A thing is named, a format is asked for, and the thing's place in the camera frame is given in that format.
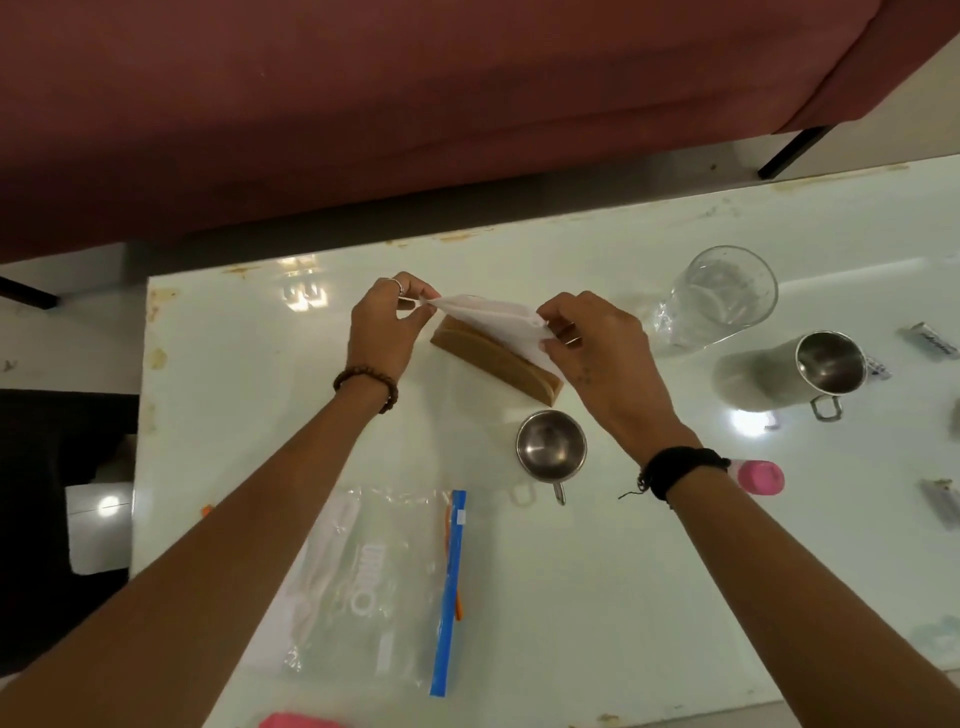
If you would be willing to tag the black furniture leg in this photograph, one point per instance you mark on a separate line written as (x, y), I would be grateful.
(28, 294)
(795, 152)

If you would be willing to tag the person's left thumb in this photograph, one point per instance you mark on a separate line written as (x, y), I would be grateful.
(420, 313)

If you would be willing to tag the white paper napkin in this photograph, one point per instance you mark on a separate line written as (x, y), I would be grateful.
(499, 322)

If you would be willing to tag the clear zip bag blue strip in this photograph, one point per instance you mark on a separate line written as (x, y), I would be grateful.
(390, 585)

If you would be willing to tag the white napkins in bag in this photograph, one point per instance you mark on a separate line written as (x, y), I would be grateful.
(322, 570)

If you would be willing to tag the maroon fabric couch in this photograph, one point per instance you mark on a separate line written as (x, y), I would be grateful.
(420, 97)

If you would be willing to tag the large steel mug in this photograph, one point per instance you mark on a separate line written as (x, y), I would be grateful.
(795, 371)

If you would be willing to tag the orange stick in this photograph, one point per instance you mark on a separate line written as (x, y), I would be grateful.
(452, 555)

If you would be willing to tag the person's left forearm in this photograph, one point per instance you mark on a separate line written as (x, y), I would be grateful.
(202, 555)

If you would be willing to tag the pink capped bottle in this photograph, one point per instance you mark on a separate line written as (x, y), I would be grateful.
(761, 477)

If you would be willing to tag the small steel cup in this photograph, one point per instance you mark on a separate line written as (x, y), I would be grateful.
(551, 448)

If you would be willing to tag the person's right forearm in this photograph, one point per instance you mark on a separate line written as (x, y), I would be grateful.
(795, 600)

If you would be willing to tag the white sachet packet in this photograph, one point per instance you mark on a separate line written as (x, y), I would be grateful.
(931, 341)
(879, 369)

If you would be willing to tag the person's right thumb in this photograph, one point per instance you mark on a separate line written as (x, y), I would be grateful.
(556, 354)

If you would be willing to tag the wooden napkin holder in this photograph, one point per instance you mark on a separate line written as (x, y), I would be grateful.
(491, 360)

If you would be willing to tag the person's right hand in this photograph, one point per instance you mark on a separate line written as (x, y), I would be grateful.
(611, 367)

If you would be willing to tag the clear drinking glass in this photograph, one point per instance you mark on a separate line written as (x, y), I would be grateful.
(716, 296)

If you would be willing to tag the grey sachet packet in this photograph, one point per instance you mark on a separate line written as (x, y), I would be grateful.
(943, 501)

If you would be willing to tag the pink flat object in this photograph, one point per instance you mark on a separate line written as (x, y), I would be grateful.
(300, 721)

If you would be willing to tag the person's left hand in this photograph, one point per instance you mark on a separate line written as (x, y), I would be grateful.
(379, 334)

